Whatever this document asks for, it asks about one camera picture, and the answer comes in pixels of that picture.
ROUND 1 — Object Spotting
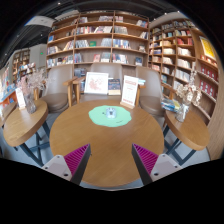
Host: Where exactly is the white sign on wooden base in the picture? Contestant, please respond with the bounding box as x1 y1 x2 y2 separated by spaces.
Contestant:
119 74 140 110

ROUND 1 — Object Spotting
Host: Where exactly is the white framed flower picture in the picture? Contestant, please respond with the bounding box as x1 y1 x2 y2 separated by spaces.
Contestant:
83 71 110 96

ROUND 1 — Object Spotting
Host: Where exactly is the tall wooden bookshelf unit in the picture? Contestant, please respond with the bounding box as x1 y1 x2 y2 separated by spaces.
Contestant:
45 11 151 76

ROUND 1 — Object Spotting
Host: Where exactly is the small white table sign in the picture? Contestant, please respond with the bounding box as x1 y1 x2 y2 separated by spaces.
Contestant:
14 87 27 111

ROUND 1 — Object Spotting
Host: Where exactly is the glass vase with pale flowers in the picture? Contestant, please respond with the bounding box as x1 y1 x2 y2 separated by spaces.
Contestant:
174 71 203 123

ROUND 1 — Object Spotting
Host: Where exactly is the brown padded wooden armchair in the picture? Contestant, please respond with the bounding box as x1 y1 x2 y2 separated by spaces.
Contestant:
72 62 146 104
134 65 168 118
39 64 78 114

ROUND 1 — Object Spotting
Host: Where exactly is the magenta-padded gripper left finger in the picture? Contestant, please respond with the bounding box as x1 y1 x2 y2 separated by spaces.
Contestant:
42 143 92 186

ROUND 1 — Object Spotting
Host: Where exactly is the dark blue book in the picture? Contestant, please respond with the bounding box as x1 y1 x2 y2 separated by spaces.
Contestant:
107 78 122 97

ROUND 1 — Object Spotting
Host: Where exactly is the glass vase with pink flowers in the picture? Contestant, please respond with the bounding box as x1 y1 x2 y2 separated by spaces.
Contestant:
18 68 48 115

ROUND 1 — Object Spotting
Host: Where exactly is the green cloud-shaped mouse pad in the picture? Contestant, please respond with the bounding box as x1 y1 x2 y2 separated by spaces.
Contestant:
88 105 133 128

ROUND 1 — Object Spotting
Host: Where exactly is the curved wooden bookshelf unit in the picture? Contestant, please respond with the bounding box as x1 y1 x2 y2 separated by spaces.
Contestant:
148 19 224 158

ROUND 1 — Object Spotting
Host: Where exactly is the low colourful book display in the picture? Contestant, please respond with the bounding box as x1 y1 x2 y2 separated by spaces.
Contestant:
0 66 18 108

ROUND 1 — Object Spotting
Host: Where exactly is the distant wooden bookshelf unit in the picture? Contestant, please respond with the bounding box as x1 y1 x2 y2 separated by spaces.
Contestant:
12 49 32 83

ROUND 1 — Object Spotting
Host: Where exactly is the transparent blue computer mouse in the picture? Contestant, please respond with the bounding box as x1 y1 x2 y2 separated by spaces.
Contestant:
105 106 117 119

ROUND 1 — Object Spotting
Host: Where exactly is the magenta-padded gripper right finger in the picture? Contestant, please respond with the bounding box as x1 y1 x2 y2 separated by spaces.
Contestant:
131 143 183 186

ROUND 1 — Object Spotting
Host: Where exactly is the white hanging ceiling panel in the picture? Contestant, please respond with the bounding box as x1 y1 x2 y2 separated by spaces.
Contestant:
24 15 56 28

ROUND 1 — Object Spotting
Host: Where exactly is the stack of colourful books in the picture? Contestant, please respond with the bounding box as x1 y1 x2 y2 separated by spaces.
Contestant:
161 97 181 113

